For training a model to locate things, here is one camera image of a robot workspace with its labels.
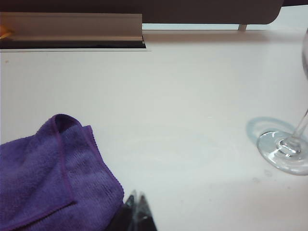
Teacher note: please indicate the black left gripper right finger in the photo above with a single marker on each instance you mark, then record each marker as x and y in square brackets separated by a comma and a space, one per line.
[146, 219]

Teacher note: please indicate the clear stemmed wine glass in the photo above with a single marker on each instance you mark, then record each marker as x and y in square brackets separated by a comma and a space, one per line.
[276, 149]

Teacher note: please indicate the purple microfibre cloth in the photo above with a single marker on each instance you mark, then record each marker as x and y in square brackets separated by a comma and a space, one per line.
[43, 173]

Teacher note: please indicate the wide brown desk partition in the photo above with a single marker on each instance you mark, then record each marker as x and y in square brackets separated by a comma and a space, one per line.
[192, 12]

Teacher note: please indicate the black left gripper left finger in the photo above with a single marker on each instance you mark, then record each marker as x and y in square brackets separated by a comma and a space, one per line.
[126, 216]

